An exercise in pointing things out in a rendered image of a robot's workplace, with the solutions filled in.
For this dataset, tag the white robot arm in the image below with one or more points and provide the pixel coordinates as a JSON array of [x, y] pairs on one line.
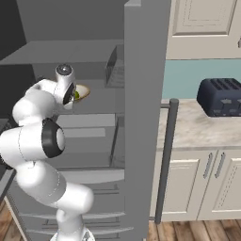
[[31, 147]]

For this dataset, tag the grey fridge door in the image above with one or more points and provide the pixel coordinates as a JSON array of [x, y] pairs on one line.
[[142, 94]]

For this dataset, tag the tan bowl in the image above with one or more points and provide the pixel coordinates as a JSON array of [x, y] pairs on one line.
[[83, 91]]

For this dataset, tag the green lime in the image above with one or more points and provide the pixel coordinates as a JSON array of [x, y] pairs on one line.
[[76, 93]]

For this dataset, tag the grey fridge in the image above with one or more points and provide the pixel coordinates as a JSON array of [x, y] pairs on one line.
[[88, 62]]

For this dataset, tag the cream base cabinet door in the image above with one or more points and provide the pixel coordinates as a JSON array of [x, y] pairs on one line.
[[182, 188], [224, 194]]

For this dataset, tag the dark blue toaster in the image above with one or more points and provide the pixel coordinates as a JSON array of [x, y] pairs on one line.
[[219, 99]]

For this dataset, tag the cream wall cabinet door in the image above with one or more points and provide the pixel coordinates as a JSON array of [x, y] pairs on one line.
[[204, 28]]

